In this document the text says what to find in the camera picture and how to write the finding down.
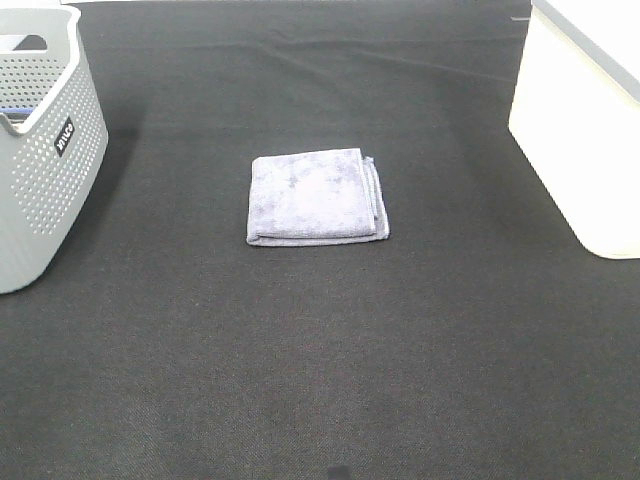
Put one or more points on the lavender towel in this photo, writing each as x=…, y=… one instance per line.
x=329, y=197

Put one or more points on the grey perforated plastic basket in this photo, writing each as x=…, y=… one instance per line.
x=49, y=162

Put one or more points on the white plastic storage bin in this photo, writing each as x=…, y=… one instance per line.
x=575, y=116

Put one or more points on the blue item inside basket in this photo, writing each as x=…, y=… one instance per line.
x=16, y=114

